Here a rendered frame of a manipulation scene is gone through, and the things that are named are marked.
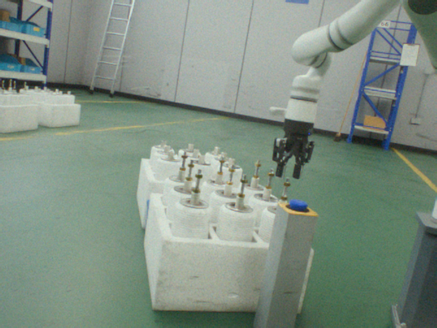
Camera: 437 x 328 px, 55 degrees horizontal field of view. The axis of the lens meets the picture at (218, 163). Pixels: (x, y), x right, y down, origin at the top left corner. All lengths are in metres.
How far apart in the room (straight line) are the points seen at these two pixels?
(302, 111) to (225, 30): 6.85
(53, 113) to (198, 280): 2.70
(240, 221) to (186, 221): 0.14
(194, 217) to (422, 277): 0.59
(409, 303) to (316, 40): 0.71
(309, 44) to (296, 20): 6.60
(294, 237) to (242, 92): 6.81
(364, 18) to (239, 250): 0.59
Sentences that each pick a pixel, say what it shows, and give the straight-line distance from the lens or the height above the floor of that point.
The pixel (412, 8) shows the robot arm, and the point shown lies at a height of 0.74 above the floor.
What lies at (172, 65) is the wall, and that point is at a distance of 8.14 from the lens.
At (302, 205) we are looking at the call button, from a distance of 0.92.
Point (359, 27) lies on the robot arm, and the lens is 0.97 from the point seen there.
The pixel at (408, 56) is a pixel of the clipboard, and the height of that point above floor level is 1.39.
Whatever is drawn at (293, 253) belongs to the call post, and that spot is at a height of 0.22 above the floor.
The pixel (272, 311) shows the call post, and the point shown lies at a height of 0.08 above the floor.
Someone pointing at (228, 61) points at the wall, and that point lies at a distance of 7.77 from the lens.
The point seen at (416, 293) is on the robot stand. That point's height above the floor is 0.12.
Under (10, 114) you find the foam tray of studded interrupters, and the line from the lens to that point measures 3.15.
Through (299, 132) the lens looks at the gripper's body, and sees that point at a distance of 1.05.
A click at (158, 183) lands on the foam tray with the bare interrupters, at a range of 1.49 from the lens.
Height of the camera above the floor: 0.55
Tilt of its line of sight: 11 degrees down
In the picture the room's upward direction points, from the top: 10 degrees clockwise
